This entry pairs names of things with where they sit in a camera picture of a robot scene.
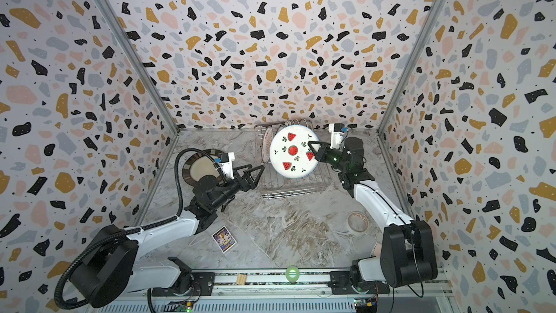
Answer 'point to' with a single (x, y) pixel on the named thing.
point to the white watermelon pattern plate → (290, 155)
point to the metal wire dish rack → (276, 185)
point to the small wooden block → (241, 279)
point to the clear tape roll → (357, 222)
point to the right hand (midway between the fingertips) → (306, 139)
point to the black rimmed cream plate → (199, 164)
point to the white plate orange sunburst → (267, 141)
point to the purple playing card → (224, 239)
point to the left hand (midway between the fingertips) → (258, 164)
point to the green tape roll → (292, 280)
